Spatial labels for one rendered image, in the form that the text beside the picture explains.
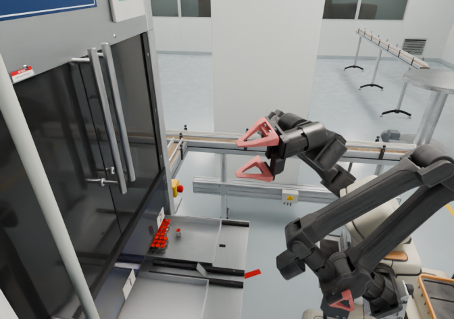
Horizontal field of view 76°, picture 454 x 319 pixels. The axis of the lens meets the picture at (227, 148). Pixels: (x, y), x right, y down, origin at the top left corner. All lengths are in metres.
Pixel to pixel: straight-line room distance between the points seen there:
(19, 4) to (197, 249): 1.13
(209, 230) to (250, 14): 1.66
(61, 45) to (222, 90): 2.00
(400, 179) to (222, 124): 2.11
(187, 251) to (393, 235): 0.89
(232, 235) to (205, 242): 0.14
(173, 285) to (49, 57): 0.96
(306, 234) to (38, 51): 0.73
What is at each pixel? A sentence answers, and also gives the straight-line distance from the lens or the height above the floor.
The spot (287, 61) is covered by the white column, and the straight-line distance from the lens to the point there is 2.52.
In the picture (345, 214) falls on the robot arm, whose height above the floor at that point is 1.45.
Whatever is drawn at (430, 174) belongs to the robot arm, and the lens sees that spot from 0.79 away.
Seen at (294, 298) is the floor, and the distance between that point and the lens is 2.38.
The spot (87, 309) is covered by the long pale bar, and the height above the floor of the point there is 1.31.
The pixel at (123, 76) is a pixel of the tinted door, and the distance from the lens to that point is 1.00.
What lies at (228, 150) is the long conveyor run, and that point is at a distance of 2.15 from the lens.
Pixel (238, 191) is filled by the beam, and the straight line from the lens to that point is 2.38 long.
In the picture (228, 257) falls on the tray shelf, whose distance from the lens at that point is 1.40.
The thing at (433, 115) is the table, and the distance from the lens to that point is 4.56.
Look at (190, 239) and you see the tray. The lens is 1.48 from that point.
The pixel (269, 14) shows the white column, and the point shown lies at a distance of 2.47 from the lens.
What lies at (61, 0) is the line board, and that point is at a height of 1.92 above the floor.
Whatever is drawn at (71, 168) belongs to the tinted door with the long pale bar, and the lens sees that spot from 0.79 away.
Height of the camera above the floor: 1.96
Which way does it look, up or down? 30 degrees down
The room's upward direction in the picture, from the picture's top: straight up
